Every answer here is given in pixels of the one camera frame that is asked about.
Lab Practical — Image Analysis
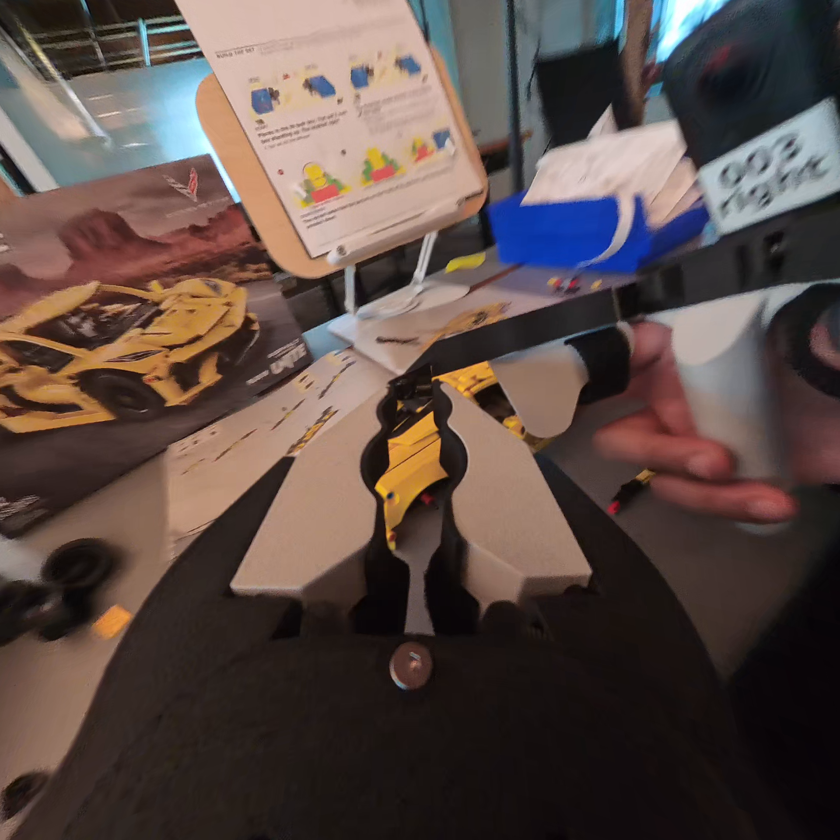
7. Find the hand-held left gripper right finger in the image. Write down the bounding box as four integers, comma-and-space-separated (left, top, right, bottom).
425, 382, 595, 634

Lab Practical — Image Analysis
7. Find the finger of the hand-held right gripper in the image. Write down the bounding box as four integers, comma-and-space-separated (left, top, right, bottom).
391, 302, 591, 438

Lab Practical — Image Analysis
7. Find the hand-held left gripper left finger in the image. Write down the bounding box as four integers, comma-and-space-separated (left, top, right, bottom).
230, 387, 411, 634

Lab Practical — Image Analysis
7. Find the yellow toy brick car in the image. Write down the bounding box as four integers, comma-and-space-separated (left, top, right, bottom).
374, 361, 549, 552

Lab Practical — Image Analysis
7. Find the grey desk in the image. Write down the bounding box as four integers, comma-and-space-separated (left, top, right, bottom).
0, 259, 840, 840

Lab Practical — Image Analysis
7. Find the person's right hand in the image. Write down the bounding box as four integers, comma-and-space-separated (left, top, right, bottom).
596, 322, 799, 524

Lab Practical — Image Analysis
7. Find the open building instruction booklet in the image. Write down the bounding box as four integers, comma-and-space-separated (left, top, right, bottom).
164, 292, 621, 562

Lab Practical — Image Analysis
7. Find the red black connector pin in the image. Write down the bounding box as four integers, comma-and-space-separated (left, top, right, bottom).
607, 469, 657, 516

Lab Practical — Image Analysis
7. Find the blue plastic bin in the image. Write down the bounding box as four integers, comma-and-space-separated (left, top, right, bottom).
487, 190, 710, 273

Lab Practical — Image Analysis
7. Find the white printed paper bag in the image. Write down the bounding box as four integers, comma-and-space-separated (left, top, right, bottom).
521, 121, 697, 224

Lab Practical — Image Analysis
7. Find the small yellow brick piece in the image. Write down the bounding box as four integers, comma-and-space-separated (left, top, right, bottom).
92, 604, 132, 641

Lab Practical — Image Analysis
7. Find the black toy tyre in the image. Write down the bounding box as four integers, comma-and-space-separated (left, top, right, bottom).
38, 589, 94, 642
0, 581, 48, 647
45, 538, 123, 593

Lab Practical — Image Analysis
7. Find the black office chair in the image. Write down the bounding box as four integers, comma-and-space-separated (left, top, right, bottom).
535, 39, 624, 148

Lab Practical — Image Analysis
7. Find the dark metal pole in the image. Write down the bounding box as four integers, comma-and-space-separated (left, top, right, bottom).
504, 0, 527, 193

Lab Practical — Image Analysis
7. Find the toy car set box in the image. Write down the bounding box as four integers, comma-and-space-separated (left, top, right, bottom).
0, 154, 315, 536

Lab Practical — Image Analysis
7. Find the printed instruction sheet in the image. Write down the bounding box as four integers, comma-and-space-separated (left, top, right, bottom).
174, 0, 487, 259

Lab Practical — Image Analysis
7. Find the wooden post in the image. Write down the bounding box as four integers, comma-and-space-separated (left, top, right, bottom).
620, 0, 658, 129

